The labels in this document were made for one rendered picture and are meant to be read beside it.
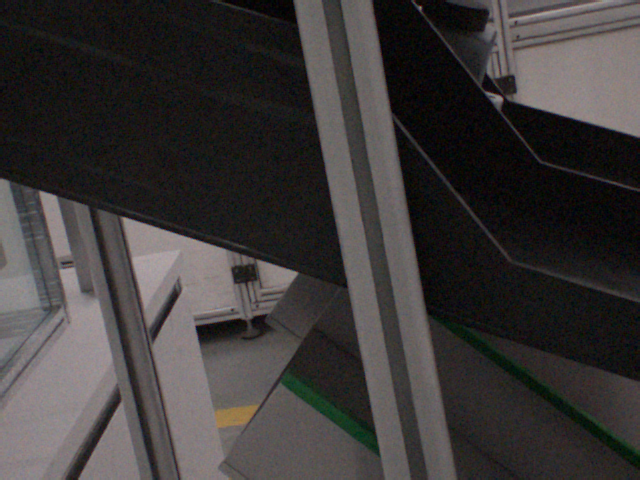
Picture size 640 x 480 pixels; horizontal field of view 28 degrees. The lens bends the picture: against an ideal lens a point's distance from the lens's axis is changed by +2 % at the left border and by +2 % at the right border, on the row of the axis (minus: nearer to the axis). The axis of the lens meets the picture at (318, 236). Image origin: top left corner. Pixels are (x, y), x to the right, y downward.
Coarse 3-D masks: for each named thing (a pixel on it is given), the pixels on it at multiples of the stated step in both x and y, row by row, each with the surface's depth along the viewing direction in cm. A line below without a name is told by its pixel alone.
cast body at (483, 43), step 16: (432, 0) 56; (448, 0) 56; (464, 0) 57; (432, 16) 56; (448, 16) 56; (464, 16) 56; (480, 16) 56; (448, 32) 55; (464, 32) 56; (480, 32) 57; (496, 32) 59; (464, 48) 55; (480, 48) 55; (464, 64) 56; (480, 64) 55; (480, 80) 57; (496, 96) 59
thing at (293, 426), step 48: (336, 336) 54; (432, 336) 53; (480, 336) 53; (288, 384) 41; (336, 384) 51; (480, 384) 53; (528, 384) 52; (240, 432) 44; (288, 432) 41; (336, 432) 41; (480, 432) 54; (528, 432) 53; (576, 432) 53
